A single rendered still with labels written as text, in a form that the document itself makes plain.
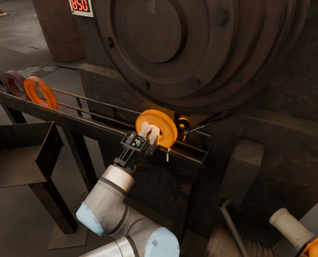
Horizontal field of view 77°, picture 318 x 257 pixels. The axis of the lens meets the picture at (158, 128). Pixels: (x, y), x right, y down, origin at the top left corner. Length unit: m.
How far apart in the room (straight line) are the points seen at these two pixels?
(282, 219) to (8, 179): 0.90
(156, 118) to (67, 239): 0.95
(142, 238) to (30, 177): 0.53
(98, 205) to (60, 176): 1.12
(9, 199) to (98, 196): 1.19
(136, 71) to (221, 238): 0.57
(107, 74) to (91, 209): 0.49
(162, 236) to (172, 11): 0.43
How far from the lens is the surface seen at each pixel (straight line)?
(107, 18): 0.48
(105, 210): 0.57
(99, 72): 0.85
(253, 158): 0.61
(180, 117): 0.76
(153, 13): 0.40
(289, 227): 0.67
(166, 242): 0.49
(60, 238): 1.41
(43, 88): 1.06
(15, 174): 0.94
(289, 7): 0.44
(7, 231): 1.59
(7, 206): 1.69
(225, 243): 0.76
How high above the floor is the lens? 1.22
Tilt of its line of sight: 41 degrees down
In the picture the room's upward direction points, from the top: straight up
